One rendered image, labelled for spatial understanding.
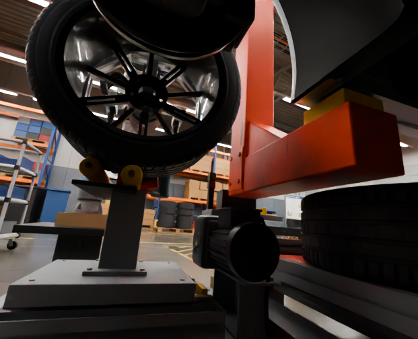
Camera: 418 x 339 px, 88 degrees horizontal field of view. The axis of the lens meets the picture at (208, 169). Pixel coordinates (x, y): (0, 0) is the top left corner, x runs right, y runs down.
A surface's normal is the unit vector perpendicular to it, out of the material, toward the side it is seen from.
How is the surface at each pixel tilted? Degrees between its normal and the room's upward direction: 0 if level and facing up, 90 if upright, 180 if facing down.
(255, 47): 90
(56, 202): 90
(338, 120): 90
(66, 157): 90
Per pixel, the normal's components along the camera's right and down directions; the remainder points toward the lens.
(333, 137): -0.94, -0.15
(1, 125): 0.43, -0.19
